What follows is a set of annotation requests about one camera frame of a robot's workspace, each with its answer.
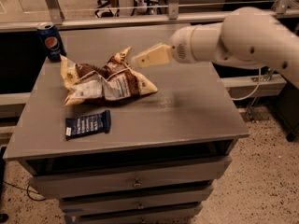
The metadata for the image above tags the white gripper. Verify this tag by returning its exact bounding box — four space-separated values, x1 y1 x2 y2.
131 26 195 67

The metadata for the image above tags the brown chip bag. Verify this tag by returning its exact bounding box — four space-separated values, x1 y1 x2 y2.
60 47 158 105

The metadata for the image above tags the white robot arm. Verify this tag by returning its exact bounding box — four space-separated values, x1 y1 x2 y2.
132 7 299 87

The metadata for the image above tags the blue rxbar blueberry bar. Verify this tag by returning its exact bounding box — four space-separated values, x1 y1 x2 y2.
65 110 111 140

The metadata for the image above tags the black office chair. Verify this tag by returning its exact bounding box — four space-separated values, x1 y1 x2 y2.
95 0 118 18

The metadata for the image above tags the blue pepsi can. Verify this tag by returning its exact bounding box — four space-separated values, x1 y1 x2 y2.
37 22 66 62

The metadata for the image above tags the middle grey drawer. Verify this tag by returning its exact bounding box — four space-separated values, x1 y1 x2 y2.
59 183 213 216

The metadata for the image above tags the grey drawer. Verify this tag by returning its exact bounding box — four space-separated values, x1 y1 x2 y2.
59 183 213 216
64 203 202 224
29 156 232 199

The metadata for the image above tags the bottom grey drawer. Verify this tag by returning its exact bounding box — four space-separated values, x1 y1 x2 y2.
64 203 202 224

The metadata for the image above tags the top grey drawer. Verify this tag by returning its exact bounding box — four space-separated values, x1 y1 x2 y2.
29 156 232 199

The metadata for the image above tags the white cable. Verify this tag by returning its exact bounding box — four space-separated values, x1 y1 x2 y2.
232 67 263 102

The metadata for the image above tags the metal railing frame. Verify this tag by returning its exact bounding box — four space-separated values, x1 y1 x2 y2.
0 0 299 32

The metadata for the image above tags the black floor cable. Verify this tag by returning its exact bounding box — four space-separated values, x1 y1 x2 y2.
3 180 47 202

